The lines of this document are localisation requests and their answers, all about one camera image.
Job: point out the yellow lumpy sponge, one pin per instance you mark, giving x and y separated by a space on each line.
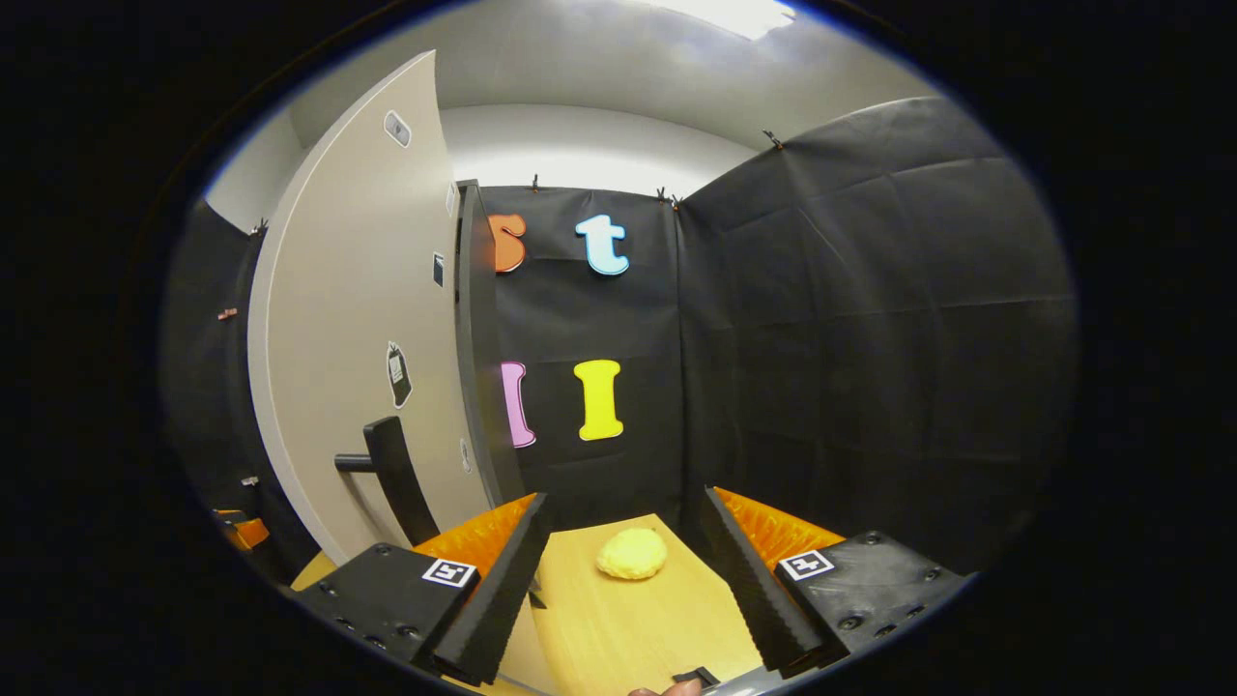
631 554

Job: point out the long ceiling light panel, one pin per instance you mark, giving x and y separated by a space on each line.
734 14

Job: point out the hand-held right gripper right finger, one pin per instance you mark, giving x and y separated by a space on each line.
759 599

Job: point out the beige cabinet door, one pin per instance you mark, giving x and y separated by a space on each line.
358 319

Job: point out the black backdrop cloth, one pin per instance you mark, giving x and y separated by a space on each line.
870 367

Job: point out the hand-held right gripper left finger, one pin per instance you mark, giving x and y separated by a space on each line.
503 599

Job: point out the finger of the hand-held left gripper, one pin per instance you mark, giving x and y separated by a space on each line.
230 513
251 534

